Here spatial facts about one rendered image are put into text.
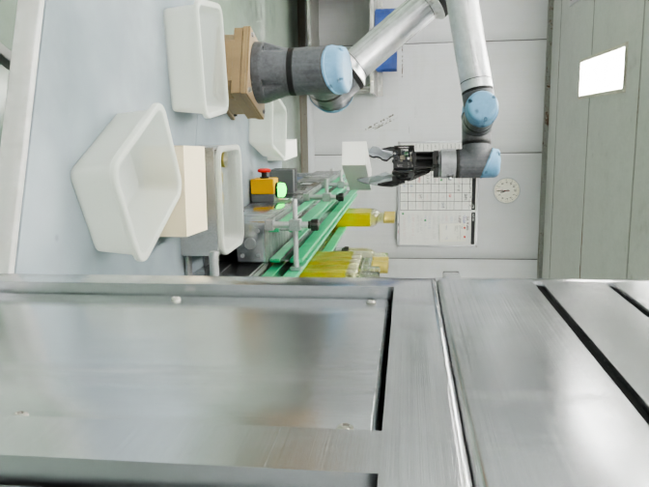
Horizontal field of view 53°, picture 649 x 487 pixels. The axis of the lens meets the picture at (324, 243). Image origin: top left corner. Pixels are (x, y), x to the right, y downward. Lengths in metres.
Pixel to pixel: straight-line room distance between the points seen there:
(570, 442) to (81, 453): 0.23
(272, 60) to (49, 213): 0.86
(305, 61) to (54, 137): 0.82
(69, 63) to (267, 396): 0.69
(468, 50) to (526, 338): 1.22
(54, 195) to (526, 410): 0.71
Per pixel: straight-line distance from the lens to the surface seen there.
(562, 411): 0.37
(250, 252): 1.53
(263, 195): 1.92
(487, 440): 0.33
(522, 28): 7.61
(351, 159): 1.62
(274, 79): 1.63
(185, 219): 1.17
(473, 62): 1.62
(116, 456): 0.32
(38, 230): 0.89
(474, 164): 1.69
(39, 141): 0.90
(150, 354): 0.48
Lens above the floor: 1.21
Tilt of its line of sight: 7 degrees down
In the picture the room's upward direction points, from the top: 90 degrees clockwise
